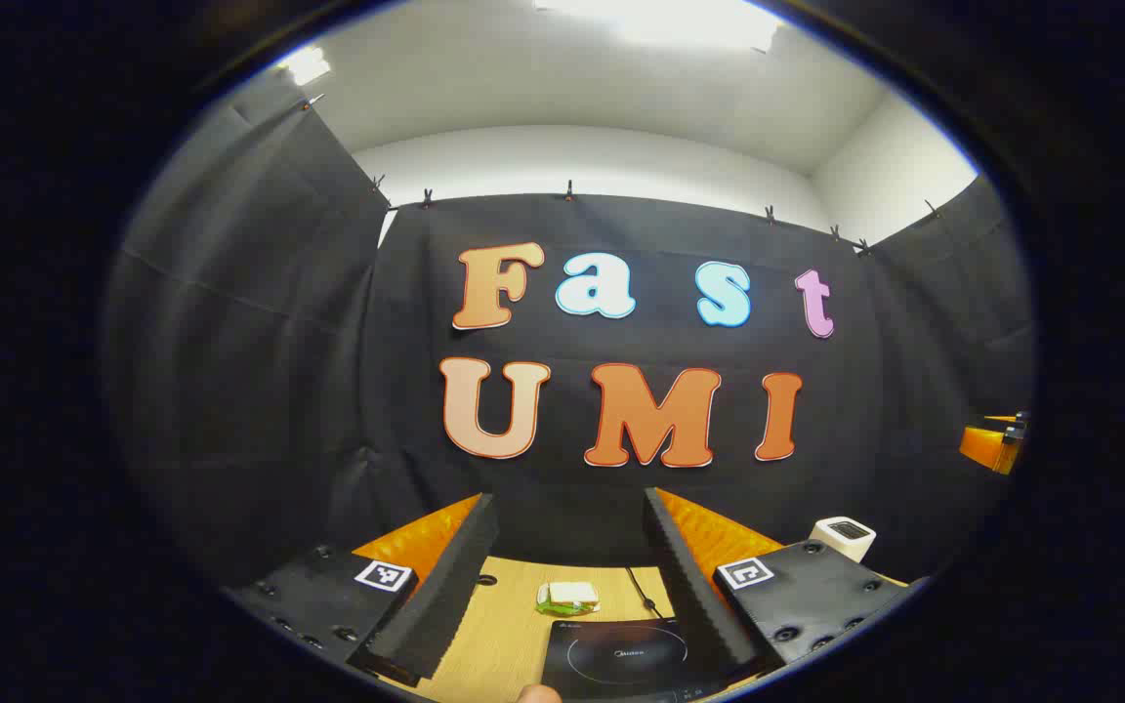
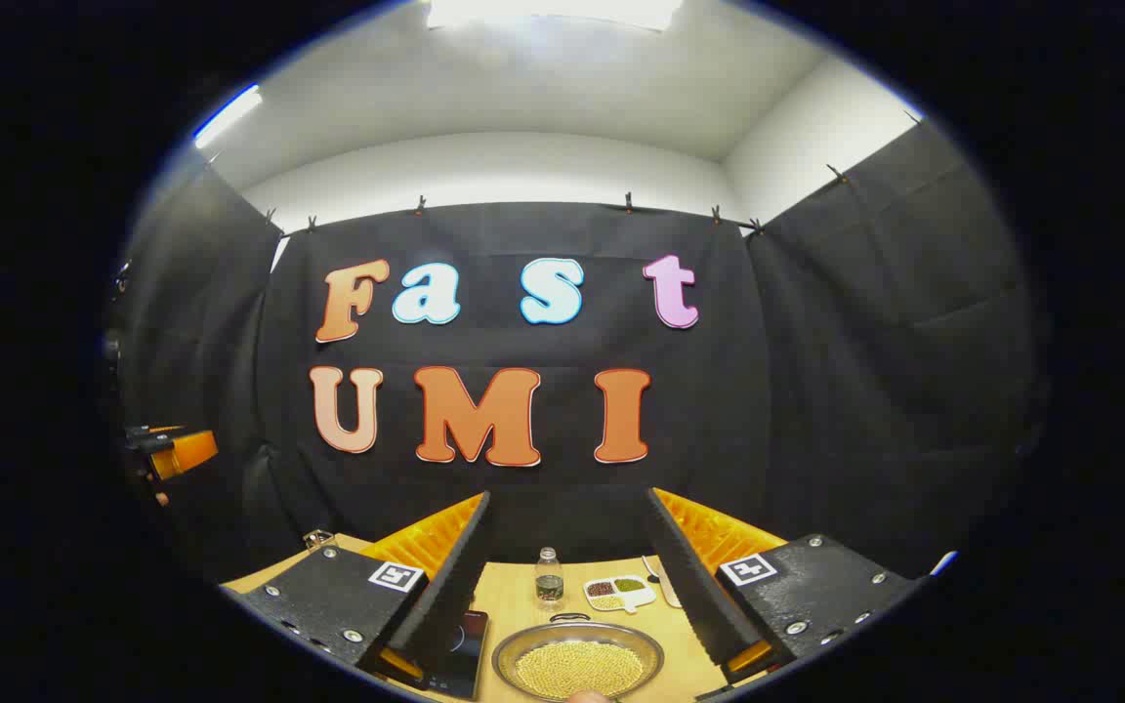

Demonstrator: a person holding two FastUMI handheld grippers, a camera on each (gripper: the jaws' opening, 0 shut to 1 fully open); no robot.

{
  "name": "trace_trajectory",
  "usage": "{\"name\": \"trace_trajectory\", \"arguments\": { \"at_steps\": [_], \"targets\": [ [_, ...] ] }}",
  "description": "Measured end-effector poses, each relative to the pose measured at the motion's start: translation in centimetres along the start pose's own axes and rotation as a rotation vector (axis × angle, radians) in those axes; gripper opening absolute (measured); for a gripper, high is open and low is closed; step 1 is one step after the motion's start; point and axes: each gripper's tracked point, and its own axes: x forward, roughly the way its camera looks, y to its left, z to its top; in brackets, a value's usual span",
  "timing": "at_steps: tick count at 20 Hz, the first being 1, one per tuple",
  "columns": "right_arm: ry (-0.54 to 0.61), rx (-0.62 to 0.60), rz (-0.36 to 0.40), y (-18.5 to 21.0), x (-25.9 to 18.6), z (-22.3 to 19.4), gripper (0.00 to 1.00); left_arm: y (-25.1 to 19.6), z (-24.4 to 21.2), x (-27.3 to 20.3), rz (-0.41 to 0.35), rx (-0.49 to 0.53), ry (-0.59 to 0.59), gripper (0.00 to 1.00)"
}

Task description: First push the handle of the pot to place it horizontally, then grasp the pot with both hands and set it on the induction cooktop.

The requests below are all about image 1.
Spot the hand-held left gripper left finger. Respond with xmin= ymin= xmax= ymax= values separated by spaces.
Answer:
xmin=221 ymin=493 xmax=500 ymax=687

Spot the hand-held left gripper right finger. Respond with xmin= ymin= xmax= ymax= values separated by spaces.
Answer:
xmin=643 ymin=486 xmax=930 ymax=684

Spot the black induction cooktop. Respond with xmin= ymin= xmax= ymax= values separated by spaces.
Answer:
xmin=541 ymin=615 xmax=720 ymax=702

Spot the sandwich on green plate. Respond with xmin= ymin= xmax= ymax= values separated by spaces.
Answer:
xmin=535 ymin=582 xmax=603 ymax=618

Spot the white toaster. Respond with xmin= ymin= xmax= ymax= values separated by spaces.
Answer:
xmin=810 ymin=517 xmax=878 ymax=564

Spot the black backdrop cloth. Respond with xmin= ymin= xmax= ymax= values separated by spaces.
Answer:
xmin=104 ymin=93 xmax=1037 ymax=597

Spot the row of black cloth clips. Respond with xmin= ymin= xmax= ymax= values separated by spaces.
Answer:
xmin=299 ymin=93 xmax=944 ymax=257

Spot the ceiling light panel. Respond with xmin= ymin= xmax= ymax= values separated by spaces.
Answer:
xmin=533 ymin=0 xmax=783 ymax=52
xmin=277 ymin=46 xmax=333 ymax=87

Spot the black cooktop power cable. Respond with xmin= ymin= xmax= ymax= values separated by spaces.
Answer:
xmin=626 ymin=566 xmax=667 ymax=622

